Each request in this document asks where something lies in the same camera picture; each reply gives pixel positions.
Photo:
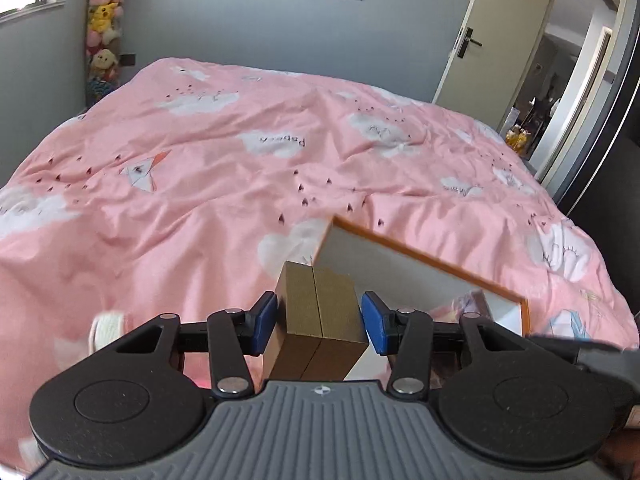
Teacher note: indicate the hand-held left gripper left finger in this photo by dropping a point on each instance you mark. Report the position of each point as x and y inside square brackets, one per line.
[265, 320]

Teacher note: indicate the pink printed blanket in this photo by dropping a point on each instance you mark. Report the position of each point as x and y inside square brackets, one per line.
[200, 185]

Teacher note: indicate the dark wardrobe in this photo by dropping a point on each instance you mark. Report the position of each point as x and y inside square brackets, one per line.
[615, 185]

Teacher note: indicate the brown cardboard box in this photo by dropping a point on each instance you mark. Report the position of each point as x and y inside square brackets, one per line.
[320, 325]

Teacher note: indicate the light blue carton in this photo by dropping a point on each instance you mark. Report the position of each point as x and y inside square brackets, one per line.
[513, 120]

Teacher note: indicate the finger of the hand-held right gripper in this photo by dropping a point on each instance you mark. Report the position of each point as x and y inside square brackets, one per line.
[565, 344]

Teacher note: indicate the white yarn ball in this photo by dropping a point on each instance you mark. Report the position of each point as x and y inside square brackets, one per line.
[107, 327]

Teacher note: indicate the cream door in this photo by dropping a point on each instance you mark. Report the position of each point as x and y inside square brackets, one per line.
[495, 35]

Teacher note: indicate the clear tube of plush toys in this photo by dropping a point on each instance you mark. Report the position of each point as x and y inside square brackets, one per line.
[102, 20]

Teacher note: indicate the black wall socket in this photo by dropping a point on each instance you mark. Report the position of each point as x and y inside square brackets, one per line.
[128, 59]

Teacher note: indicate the orange cardboard box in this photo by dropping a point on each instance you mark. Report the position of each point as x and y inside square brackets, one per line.
[390, 270]

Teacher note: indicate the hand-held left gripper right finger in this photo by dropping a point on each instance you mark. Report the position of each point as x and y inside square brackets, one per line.
[375, 320]

